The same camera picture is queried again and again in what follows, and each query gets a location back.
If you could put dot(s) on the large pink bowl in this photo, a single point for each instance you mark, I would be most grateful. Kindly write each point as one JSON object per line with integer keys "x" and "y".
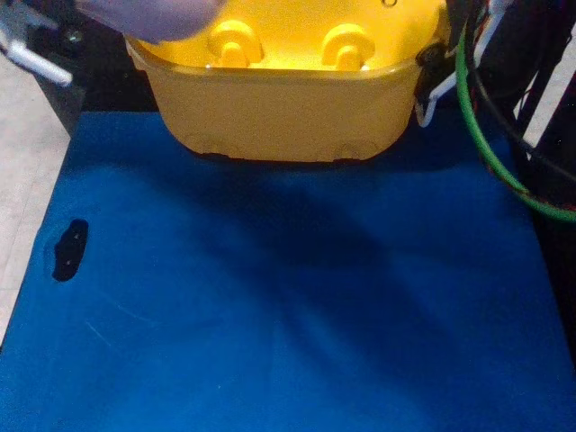
{"x": 153, "y": 20}

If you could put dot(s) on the yellow plastic bucket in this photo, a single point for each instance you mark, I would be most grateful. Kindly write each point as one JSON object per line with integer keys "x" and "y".
{"x": 288, "y": 108}

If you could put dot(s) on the blue table mat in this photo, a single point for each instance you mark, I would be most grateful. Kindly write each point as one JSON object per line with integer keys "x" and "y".
{"x": 270, "y": 292}

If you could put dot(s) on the grey metal bar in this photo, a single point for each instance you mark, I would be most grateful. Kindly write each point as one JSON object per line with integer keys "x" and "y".
{"x": 38, "y": 63}

